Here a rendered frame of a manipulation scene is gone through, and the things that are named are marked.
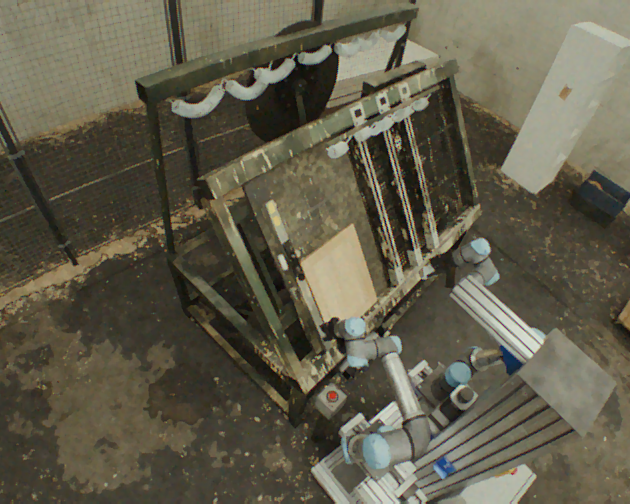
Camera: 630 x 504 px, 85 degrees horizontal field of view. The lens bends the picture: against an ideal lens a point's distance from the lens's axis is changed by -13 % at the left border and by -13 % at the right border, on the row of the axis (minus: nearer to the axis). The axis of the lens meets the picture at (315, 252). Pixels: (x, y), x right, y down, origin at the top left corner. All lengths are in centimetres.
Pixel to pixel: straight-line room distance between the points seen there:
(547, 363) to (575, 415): 16
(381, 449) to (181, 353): 230
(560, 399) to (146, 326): 309
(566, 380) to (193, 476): 247
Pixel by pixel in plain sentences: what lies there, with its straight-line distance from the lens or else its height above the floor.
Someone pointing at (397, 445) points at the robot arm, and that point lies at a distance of 140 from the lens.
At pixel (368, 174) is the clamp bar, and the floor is 158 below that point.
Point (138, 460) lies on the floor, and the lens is 318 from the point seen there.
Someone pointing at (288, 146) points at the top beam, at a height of 190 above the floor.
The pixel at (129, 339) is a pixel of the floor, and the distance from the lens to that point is 356.
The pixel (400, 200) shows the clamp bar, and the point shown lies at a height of 134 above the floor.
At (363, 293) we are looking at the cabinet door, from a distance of 247.
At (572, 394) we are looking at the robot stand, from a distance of 131.
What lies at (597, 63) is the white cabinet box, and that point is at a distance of 510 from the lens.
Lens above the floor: 299
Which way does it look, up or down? 50 degrees down
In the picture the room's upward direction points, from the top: 8 degrees clockwise
